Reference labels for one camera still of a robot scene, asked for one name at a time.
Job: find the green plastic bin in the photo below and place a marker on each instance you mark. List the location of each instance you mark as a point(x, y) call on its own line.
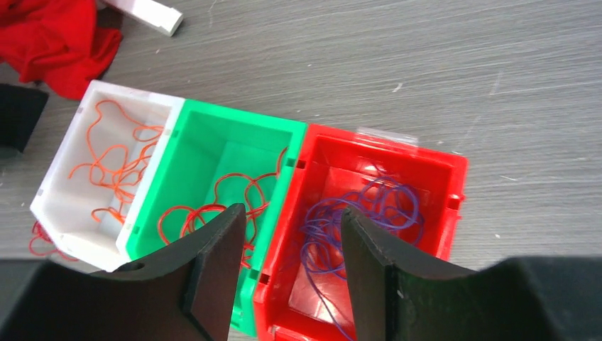
point(221, 155)

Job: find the black t-shirt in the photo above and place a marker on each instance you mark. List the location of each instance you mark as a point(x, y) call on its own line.
point(21, 108)

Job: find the white plastic bin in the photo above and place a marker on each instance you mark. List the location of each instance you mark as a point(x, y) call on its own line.
point(95, 186)

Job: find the metal clothes rack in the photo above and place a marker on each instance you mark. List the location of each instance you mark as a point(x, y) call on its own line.
point(155, 15)

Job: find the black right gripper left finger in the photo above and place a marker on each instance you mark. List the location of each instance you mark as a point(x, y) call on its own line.
point(184, 291)

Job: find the red plastic bin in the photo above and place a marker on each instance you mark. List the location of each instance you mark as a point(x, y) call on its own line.
point(414, 192)

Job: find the red t-shirt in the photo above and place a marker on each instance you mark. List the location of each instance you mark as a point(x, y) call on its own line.
point(59, 43)

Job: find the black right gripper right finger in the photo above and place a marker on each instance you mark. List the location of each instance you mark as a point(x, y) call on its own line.
point(399, 292)

